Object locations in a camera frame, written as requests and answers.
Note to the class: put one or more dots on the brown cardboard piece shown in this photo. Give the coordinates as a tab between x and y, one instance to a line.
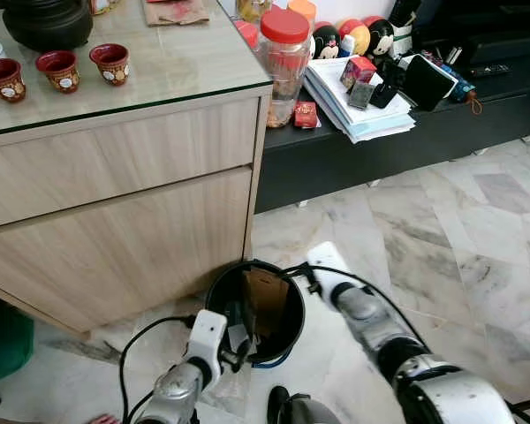
265	300

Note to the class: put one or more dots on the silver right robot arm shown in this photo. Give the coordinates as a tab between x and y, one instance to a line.
380	322

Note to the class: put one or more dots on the black round rubbish bin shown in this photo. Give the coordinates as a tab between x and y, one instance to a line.
221	300

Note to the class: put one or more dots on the dark grey robot leg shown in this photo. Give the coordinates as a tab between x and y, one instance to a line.
309	412

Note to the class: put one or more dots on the black tv console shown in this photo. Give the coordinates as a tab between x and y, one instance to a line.
406	150

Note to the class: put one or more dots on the small red packet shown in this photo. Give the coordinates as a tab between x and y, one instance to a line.
306	116

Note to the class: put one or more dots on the white paper stack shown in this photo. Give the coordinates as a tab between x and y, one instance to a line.
353	119

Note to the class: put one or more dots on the small grey box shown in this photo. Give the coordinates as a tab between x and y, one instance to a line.
361	95

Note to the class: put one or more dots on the light wooden glass-topped cabinet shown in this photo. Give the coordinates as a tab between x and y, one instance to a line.
115	203

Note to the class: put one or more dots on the small black gadget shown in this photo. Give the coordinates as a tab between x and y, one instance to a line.
387	94

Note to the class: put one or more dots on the tall clear red-lid jar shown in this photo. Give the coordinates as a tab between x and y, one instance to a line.
284	71

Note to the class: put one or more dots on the small pink red box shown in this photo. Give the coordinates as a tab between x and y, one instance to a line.
359	69

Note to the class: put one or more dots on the green stool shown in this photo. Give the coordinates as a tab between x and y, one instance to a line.
4	340

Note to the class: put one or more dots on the black wallet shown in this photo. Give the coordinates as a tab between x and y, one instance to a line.
428	81

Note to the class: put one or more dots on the black round-head doll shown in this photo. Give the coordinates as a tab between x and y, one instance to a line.
380	39
327	42

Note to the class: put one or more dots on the red yellow round doll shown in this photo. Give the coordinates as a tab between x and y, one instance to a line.
355	35

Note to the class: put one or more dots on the small red-lid jar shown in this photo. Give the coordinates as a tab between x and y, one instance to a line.
246	34

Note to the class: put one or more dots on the white pen cup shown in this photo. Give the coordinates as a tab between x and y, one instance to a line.
402	40

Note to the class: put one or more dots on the orange-lid jar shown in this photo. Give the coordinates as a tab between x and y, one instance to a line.
302	9

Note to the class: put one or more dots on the black remote control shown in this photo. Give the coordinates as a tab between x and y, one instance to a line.
488	70

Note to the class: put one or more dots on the red patterned tea cup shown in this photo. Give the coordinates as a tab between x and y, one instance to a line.
111	64
59	72
4	81

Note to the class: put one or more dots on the brown paper napkin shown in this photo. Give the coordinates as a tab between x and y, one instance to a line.
177	11

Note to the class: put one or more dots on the black teapot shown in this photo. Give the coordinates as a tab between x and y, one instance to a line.
49	22

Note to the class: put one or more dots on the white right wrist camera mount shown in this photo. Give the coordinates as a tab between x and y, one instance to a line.
329	265

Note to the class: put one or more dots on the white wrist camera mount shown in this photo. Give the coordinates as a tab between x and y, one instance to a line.
329	265
208	336

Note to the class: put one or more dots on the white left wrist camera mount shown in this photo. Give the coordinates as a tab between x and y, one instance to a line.
208	336

